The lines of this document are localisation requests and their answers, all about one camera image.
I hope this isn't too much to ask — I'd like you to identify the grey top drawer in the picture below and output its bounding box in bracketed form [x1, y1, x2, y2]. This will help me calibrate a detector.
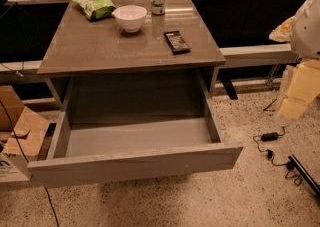
[28, 70, 242, 188]

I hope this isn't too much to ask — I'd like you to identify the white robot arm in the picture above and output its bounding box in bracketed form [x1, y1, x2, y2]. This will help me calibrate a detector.
[269, 0, 320, 127]

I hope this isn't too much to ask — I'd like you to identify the grey drawer cabinet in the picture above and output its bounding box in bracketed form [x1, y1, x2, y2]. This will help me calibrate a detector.
[37, 0, 225, 102]

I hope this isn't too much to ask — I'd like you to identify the black bar on floor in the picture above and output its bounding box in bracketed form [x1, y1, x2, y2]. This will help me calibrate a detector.
[288, 155, 320, 198]

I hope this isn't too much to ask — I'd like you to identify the black chocolate bar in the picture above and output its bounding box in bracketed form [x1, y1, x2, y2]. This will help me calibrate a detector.
[164, 31, 191, 54]

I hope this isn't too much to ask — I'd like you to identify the white bowl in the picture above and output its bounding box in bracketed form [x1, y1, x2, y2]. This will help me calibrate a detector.
[112, 5, 147, 33]

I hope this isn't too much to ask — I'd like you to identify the green chip bag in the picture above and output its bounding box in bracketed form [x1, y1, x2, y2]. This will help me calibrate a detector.
[71, 0, 116, 21]

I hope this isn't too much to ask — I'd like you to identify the cardboard box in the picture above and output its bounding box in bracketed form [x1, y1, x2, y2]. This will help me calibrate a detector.
[0, 85, 50, 183]

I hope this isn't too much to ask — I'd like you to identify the black power adapter with cable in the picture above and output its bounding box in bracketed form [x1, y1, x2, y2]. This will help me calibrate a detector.
[252, 127, 302, 186]

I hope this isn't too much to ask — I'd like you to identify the black cable on floor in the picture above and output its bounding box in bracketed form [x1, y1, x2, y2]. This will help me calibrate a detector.
[0, 99, 60, 227]

